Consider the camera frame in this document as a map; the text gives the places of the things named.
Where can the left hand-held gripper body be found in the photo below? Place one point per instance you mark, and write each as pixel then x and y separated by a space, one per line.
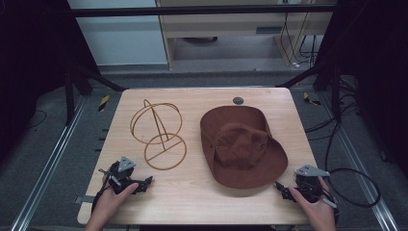
pixel 120 179

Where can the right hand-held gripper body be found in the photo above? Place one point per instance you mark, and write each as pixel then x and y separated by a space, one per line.
pixel 309 186

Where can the brown brimmed hat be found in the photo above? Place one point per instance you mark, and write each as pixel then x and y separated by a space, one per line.
pixel 240 144

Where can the person's left hand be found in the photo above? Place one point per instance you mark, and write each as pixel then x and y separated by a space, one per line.
pixel 110 200

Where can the person's right hand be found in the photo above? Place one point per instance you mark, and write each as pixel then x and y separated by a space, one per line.
pixel 316 210

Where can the grey tape strip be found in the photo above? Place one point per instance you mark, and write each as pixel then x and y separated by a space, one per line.
pixel 84 200

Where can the yellow black striped marker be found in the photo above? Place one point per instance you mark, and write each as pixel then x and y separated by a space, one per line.
pixel 308 98
pixel 103 103

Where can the white cabinet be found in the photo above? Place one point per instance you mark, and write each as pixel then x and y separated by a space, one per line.
pixel 122 41

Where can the black curtain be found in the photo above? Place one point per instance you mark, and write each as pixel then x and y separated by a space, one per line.
pixel 375 64
pixel 32 64

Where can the beige wooden desk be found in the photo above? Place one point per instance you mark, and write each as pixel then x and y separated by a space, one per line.
pixel 224 24

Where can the aluminium floor rail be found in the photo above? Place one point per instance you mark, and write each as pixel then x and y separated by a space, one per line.
pixel 48 163
pixel 362 179

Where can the black frame stand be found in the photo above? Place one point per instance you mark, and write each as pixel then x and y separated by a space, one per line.
pixel 335 93
pixel 69 96

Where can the black horizontal frame bar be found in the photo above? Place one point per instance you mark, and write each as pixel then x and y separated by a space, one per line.
pixel 192 11

